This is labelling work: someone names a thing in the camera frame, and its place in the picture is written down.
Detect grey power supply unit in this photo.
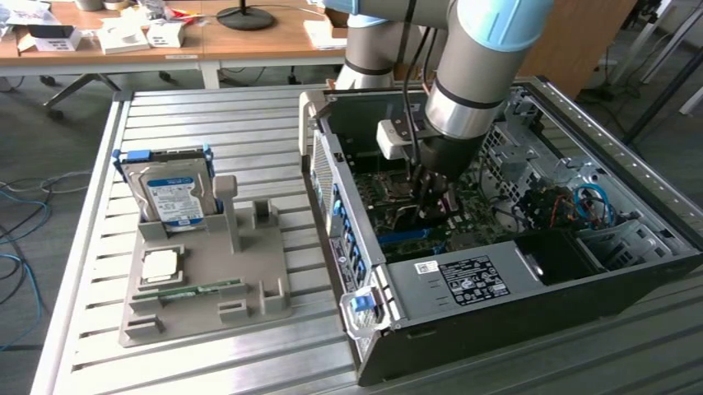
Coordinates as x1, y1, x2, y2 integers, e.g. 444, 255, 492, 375
385, 240, 545, 321

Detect orange wire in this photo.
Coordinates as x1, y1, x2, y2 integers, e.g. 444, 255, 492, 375
552, 194, 584, 228

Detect blue floor cable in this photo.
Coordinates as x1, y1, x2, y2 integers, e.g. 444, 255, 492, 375
0, 180, 52, 351

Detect black round lamp base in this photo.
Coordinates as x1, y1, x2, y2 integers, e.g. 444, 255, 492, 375
215, 0, 277, 32

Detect green graphics card black fan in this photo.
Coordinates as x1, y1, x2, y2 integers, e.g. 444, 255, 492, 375
377, 180, 463, 234

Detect black cable bundle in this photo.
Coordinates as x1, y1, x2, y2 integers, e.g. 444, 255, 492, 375
517, 185, 576, 230

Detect silver CPU chip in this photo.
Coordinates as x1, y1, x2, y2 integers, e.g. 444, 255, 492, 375
139, 248, 184, 286

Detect hard disk blue carrier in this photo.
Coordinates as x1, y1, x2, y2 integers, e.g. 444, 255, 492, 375
110, 143, 216, 236

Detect black partition frame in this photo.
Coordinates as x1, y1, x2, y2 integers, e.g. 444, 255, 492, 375
625, 0, 703, 145

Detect white box black lid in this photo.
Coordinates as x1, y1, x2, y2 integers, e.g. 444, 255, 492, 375
25, 24, 84, 53

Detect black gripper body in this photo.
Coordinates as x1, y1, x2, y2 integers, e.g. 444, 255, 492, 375
417, 130, 488, 184

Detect wooden cabinet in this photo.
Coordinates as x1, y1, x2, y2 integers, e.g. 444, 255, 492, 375
515, 0, 641, 100

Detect loose papers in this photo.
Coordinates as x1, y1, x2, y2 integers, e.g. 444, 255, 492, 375
0, 0, 58, 26

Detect white box round recess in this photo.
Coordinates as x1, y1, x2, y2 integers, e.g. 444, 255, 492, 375
96, 25, 152, 55

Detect green RAM stick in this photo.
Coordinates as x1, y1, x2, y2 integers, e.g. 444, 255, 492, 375
129, 278, 244, 302

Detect black open PC case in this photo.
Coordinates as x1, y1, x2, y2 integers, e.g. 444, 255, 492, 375
297, 76, 703, 388

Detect blue data wire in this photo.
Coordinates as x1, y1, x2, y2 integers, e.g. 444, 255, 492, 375
572, 184, 615, 230

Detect blue expansion slot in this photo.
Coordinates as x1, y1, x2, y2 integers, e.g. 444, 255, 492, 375
376, 228, 433, 244

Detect green motherboard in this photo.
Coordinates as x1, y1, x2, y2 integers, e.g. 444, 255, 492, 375
351, 150, 532, 264

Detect white booklet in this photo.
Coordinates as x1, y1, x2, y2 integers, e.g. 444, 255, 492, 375
301, 19, 349, 51

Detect white box small label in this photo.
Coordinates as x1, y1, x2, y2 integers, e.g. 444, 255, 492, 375
147, 22, 187, 49

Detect grey floor cable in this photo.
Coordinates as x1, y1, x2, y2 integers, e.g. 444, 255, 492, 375
0, 170, 93, 195

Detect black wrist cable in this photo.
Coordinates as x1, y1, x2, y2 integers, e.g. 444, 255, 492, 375
399, 0, 421, 168

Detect grey parts rack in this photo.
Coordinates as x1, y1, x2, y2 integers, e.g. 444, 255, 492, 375
117, 174, 296, 350

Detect metal CPU socket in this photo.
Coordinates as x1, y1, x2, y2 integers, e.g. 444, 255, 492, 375
372, 170, 421, 203

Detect wooden desk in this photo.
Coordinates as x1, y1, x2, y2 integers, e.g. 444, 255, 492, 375
200, 0, 504, 90
0, 0, 204, 120

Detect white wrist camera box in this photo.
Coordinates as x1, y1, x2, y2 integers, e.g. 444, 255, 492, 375
375, 118, 425, 161

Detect blue case latch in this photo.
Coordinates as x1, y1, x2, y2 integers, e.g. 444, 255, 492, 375
349, 289, 381, 316

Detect grey chipset heatsink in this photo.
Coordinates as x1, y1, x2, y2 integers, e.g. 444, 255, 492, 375
449, 234, 485, 253

